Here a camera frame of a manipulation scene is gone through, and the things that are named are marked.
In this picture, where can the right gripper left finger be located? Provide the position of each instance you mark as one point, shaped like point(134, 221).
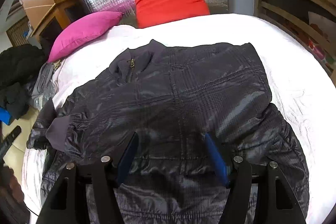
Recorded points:
point(67, 200)

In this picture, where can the blue jacket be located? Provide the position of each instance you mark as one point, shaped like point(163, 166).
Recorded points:
point(5, 116)

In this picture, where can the dark quilted jacket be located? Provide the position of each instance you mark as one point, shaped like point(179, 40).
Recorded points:
point(171, 97)

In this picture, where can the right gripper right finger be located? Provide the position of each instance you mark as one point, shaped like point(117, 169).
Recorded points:
point(275, 202)

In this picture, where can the magenta pillow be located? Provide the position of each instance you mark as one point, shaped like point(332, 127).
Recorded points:
point(83, 31)

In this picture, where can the grey garment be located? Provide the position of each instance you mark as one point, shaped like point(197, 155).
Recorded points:
point(44, 88)

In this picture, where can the white bed blanket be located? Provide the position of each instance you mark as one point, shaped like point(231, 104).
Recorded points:
point(301, 90)

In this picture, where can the black puffer coat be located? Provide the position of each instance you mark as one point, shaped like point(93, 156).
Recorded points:
point(19, 66)

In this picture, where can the wooden shelf table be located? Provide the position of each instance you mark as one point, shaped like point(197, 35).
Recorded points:
point(310, 22)

